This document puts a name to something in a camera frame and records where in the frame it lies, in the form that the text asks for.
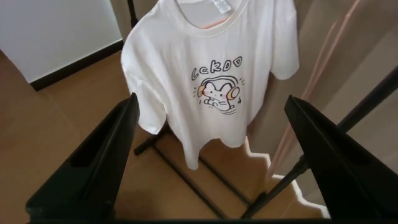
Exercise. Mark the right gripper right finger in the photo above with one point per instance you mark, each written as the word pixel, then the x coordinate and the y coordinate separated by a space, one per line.
pixel 348 180

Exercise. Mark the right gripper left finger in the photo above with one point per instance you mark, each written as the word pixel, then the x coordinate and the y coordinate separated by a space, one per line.
pixel 62 193

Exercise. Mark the white printed T-shirt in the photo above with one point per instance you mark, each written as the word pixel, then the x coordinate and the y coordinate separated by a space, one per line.
pixel 186 46

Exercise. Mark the pink clothes hanger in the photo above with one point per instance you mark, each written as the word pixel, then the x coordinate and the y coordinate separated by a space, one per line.
pixel 214 23

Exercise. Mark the black clothes rack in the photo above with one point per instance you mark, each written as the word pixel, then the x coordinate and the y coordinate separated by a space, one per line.
pixel 357 115

